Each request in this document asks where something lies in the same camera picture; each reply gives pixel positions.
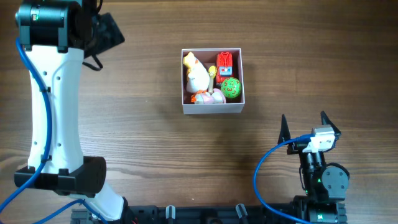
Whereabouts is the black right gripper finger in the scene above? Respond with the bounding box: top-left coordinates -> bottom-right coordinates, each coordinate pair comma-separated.
277,114 -> 291,144
320,111 -> 341,137

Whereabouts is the green number ball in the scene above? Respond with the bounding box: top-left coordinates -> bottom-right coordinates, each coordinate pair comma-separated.
220,77 -> 242,99

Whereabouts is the small duck with pink hat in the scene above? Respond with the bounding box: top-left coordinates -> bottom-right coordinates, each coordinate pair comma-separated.
191,88 -> 226,105

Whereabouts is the white box pink interior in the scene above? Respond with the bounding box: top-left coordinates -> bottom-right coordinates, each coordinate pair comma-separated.
180,48 -> 245,114

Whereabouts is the red toy fire truck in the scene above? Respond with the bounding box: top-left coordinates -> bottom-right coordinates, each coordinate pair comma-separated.
216,52 -> 233,86

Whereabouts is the yellow wooden rattle drum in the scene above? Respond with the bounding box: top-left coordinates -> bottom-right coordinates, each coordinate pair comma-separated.
208,65 -> 217,95

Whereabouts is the white plush duck yellow hair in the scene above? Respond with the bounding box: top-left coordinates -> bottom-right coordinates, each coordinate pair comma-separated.
183,52 -> 210,94

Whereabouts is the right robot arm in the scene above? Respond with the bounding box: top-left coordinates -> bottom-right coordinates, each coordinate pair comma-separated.
274,111 -> 350,223

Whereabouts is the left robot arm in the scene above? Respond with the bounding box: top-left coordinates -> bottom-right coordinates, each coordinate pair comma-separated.
14,0 -> 133,223

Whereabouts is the blue right cable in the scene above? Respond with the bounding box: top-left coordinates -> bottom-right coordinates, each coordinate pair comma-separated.
252,134 -> 313,224

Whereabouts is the blue cable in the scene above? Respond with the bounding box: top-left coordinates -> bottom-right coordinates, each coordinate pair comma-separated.
0,37 -> 108,224
252,134 -> 313,224

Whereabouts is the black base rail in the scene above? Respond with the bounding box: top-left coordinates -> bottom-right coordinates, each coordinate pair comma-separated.
70,203 -> 348,224

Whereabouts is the blue left cable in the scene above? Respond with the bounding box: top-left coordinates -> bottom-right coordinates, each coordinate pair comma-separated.
0,37 -> 108,224

